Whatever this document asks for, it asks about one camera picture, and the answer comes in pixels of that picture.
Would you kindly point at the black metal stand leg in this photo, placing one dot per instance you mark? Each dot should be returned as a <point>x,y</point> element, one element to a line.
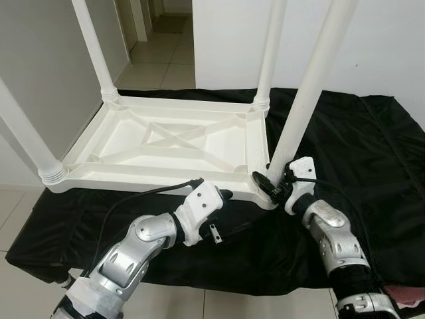
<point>66,282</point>
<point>410,310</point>

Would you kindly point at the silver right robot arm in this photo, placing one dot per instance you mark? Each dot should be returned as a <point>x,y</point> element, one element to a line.
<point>339,246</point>

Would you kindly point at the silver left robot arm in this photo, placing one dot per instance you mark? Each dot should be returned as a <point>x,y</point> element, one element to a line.
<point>126,256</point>

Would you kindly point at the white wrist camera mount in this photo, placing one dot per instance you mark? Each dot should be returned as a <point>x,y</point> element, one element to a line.
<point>202,199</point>
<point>304,167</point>

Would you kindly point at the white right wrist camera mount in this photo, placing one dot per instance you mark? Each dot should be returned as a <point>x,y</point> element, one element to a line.
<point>304,167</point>

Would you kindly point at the cream plastic table top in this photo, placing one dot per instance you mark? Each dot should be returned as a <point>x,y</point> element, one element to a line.
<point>133,174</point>

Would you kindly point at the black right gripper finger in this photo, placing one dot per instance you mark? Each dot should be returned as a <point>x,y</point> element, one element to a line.
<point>263,183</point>

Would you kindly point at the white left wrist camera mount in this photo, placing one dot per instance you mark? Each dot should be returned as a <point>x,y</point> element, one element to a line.
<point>202,199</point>

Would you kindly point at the white plastic table leg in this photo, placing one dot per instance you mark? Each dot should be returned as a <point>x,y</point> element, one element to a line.
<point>26,129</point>
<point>96,46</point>
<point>309,86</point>
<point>269,46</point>

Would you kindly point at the black cloth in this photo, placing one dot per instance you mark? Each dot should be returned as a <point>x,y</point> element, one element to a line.
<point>372,199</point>

